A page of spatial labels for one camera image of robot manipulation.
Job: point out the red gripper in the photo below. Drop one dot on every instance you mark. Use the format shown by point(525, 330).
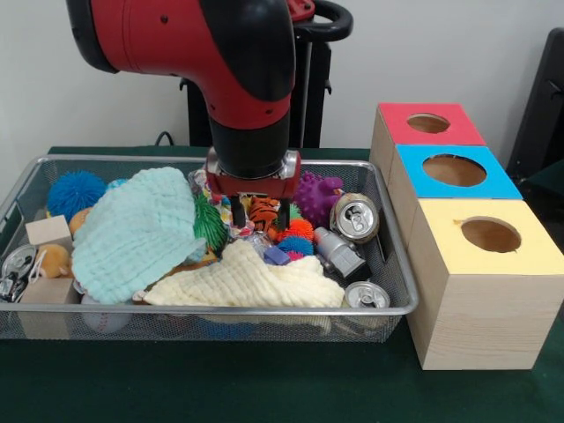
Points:
point(255, 187)

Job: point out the mint green cloth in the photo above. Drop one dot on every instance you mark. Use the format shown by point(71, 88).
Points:
point(132, 238)

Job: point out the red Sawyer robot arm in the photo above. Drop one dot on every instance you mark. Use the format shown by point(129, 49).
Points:
point(198, 44)

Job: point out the wooden box with three holes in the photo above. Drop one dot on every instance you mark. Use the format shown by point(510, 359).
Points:
point(484, 317)

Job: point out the tiger plush toy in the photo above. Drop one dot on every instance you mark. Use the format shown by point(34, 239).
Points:
point(262, 211)

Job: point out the white cloth with colourful dots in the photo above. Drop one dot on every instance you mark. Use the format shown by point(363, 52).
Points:
point(225, 216)

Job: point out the rainbow spiky caterpillar toy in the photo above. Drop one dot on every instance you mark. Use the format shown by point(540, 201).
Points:
point(297, 240)

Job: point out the green fuzzy monster toy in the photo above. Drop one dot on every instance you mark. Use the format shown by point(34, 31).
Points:
point(209, 224)

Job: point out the purple spiky ball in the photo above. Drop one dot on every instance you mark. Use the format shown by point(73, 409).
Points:
point(317, 194)

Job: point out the cream cloth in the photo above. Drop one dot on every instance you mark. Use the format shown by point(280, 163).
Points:
point(247, 282)

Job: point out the crushed drink can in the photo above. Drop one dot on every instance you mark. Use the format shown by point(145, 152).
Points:
point(354, 218)

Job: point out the silver drink can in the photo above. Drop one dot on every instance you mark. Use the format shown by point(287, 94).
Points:
point(365, 294)

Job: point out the dark green tablecloth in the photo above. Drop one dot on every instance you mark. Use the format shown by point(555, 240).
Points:
point(551, 185)
point(264, 388)

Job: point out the blue spiky ball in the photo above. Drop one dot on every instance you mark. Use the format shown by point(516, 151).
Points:
point(72, 194)

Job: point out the black chair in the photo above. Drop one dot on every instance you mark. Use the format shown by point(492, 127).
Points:
point(542, 110)

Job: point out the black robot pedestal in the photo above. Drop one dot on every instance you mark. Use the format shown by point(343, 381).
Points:
point(313, 88)

